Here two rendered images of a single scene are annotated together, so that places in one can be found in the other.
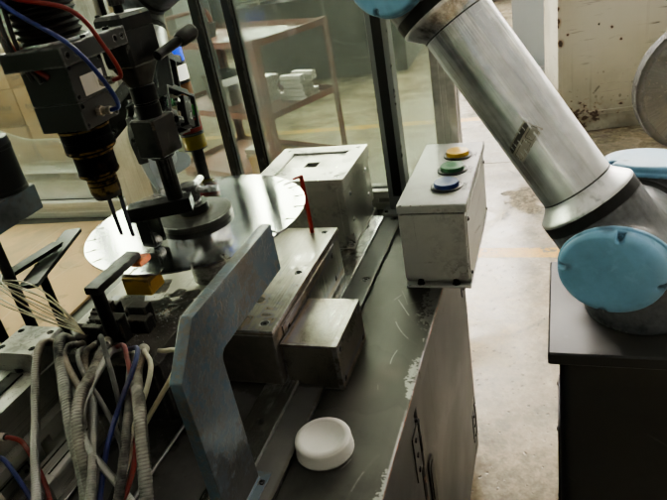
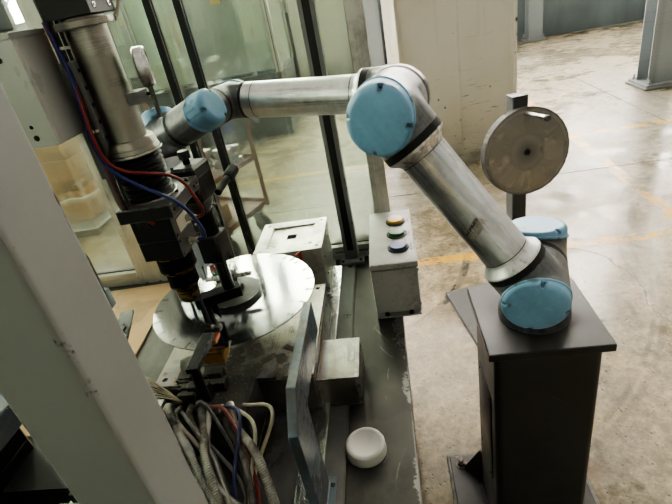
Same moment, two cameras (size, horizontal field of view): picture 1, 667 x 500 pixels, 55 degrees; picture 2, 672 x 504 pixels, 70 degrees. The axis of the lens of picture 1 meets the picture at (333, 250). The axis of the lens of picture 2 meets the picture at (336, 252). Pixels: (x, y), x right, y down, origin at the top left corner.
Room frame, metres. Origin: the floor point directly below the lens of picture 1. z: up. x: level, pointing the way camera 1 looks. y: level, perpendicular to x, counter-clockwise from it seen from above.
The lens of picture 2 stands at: (0.03, 0.17, 1.45)
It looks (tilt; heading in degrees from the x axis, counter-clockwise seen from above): 29 degrees down; 347
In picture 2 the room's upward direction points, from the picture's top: 11 degrees counter-clockwise
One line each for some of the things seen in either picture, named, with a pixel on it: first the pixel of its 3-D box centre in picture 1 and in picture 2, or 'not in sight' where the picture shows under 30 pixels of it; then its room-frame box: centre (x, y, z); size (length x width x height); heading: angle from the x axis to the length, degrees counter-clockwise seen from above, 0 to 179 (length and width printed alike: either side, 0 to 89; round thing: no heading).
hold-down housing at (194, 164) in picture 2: (139, 79); (202, 208); (0.82, 0.20, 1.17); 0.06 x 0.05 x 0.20; 149
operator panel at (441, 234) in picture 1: (447, 209); (394, 260); (1.03, -0.21, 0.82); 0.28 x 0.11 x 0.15; 158
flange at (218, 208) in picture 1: (194, 209); (232, 289); (0.89, 0.19, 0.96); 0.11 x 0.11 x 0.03
